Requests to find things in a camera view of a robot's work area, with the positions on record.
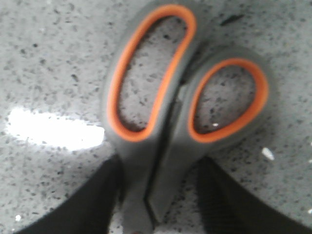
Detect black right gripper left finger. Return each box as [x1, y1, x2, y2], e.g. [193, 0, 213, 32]
[17, 155, 123, 234]

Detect grey orange scissors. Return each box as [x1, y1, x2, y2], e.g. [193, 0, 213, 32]
[102, 0, 273, 234]

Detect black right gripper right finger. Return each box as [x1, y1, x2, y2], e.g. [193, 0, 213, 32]
[196, 157, 312, 234]

